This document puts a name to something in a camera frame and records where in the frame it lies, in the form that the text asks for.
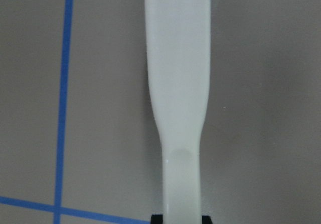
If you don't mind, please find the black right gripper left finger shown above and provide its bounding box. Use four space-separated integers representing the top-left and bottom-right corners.
150 215 163 224

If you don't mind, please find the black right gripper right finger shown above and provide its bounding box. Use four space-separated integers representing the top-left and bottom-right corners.
202 215 211 224

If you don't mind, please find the beige hand brush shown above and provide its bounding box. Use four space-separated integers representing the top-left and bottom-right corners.
145 0 211 223

